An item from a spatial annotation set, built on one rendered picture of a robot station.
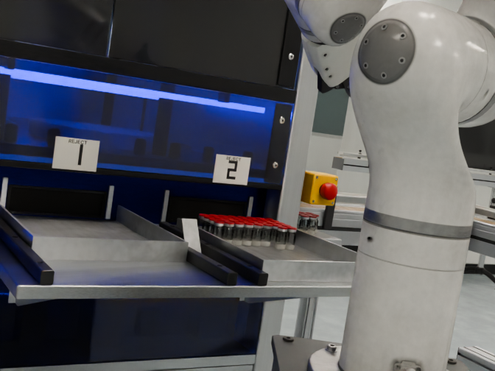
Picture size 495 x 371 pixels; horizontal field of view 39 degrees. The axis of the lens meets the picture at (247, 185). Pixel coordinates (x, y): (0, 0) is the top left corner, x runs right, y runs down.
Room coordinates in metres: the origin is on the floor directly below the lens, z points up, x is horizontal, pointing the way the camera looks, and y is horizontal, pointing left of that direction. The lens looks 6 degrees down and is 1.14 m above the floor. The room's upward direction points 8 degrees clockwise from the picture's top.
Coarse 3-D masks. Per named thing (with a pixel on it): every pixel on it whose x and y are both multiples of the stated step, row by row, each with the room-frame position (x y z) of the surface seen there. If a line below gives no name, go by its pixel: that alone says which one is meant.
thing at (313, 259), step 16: (208, 240) 1.29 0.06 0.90; (224, 240) 1.25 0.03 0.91; (304, 240) 1.47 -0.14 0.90; (320, 240) 1.42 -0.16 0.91; (240, 256) 1.19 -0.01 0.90; (256, 256) 1.14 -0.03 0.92; (272, 256) 1.33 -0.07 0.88; (288, 256) 1.35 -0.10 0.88; (304, 256) 1.38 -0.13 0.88; (320, 256) 1.41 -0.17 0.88; (336, 256) 1.37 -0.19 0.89; (352, 256) 1.33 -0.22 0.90; (272, 272) 1.13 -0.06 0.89; (288, 272) 1.15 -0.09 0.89; (304, 272) 1.17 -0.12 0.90; (320, 272) 1.18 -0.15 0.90; (336, 272) 1.20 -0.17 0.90; (352, 272) 1.22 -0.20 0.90
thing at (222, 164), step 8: (216, 160) 1.49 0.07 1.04; (224, 160) 1.50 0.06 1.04; (240, 160) 1.52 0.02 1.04; (248, 160) 1.53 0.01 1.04; (216, 168) 1.49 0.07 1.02; (224, 168) 1.50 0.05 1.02; (232, 168) 1.51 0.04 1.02; (240, 168) 1.52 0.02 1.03; (248, 168) 1.53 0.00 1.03; (216, 176) 1.49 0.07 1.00; (224, 176) 1.50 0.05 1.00; (232, 176) 1.51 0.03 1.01; (240, 176) 1.52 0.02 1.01; (240, 184) 1.52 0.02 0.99
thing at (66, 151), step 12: (60, 144) 1.32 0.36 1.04; (72, 144) 1.33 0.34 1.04; (84, 144) 1.34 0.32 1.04; (96, 144) 1.35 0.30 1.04; (60, 156) 1.32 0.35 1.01; (72, 156) 1.33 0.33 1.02; (84, 156) 1.34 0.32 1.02; (96, 156) 1.35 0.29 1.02; (60, 168) 1.32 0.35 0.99; (72, 168) 1.33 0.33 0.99; (84, 168) 1.34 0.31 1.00
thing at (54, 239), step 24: (0, 216) 1.25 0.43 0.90; (24, 216) 1.36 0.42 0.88; (120, 216) 1.45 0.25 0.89; (24, 240) 1.09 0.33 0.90; (48, 240) 1.06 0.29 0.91; (72, 240) 1.08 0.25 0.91; (96, 240) 1.10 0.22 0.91; (120, 240) 1.12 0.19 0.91; (144, 240) 1.14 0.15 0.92; (168, 240) 1.24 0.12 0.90
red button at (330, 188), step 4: (324, 184) 1.62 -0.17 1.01; (328, 184) 1.61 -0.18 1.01; (332, 184) 1.61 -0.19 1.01; (320, 188) 1.61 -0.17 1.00; (324, 188) 1.60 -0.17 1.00; (328, 188) 1.60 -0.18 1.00; (332, 188) 1.61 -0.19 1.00; (336, 188) 1.61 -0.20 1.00; (320, 192) 1.61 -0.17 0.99; (324, 192) 1.60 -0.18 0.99; (328, 192) 1.60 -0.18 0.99; (332, 192) 1.61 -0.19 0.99; (336, 192) 1.61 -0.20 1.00; (324, 196) 1.61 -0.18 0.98; (328, 196) 1.60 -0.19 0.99; (332, 196) 1.61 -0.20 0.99; (336, 196) 1.62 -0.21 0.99
